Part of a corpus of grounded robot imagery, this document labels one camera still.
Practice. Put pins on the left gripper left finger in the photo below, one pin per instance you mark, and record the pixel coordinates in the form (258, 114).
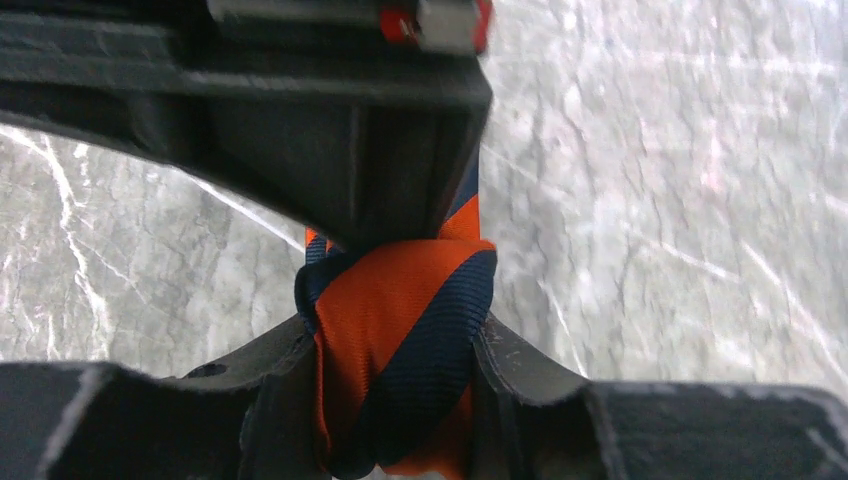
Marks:
(246, 415)

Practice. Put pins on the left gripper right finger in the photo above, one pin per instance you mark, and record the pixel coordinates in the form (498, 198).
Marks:
(535, 419)

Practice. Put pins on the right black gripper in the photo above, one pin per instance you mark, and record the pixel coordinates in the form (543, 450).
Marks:
(355, 118)

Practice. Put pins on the orange navy striped tie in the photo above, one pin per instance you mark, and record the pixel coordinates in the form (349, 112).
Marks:
(393, 330)

